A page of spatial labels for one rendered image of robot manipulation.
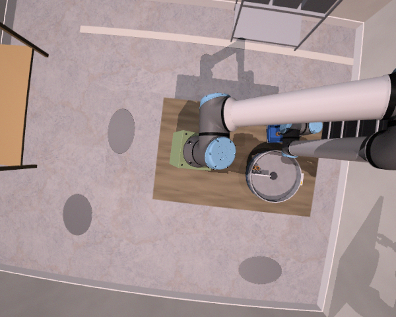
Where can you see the blue crate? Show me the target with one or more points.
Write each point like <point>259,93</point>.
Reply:
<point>271,137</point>

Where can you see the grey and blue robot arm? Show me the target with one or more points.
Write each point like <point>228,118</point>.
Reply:
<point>300,112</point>

